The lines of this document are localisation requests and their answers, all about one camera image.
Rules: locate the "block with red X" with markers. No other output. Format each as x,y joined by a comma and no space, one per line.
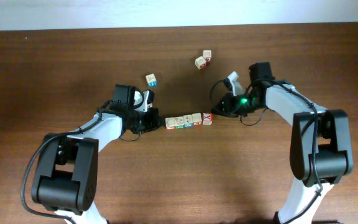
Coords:
207,118

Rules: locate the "block with car picture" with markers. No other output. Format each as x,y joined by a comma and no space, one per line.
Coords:
188,120

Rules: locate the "block red side far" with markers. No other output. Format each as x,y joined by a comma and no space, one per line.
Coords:
200,62

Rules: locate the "block with blue side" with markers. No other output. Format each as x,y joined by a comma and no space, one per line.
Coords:
151,80

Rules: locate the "block with green side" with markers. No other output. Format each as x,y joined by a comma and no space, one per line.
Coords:
179,122

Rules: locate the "farthest block red side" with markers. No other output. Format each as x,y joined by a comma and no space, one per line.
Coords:
207,55

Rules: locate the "block with C red side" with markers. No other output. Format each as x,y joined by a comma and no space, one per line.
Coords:
170,123

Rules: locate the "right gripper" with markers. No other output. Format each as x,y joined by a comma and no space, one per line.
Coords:
227,101

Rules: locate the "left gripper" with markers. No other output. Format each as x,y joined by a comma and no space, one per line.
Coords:
151,124

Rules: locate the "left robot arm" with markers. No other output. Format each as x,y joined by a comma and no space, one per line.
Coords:
60,180

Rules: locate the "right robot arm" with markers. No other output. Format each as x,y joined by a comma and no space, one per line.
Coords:
320,148

